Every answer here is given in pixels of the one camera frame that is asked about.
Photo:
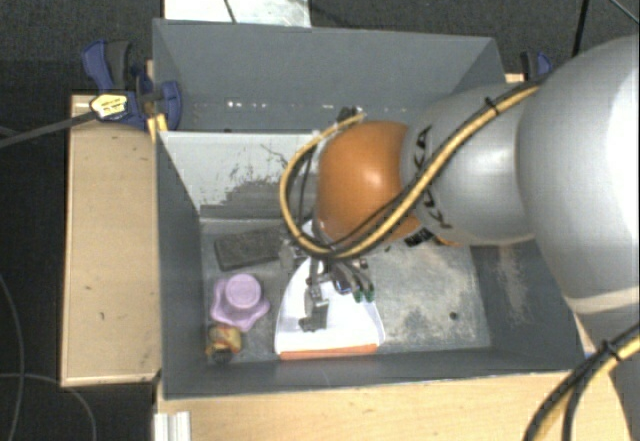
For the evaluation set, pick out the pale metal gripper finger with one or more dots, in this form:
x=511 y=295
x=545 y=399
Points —
x=307 y=305
x=321 y=313

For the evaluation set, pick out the white scoop with orange edge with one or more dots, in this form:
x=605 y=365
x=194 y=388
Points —
x=345 y=329

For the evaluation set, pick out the lilac flower-shaped toy cup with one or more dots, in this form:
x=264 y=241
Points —
x=241 y=298

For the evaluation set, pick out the dark green flat block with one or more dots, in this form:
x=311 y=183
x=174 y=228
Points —
x=246 y=249

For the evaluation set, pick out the yellow and red toy figure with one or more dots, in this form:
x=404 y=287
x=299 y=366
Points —
x=223 y=343

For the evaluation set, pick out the grey metal bin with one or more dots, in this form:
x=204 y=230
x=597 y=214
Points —
x=310 y=79

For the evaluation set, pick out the pale wood board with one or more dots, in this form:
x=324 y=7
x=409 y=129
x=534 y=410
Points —
x=112 y=249

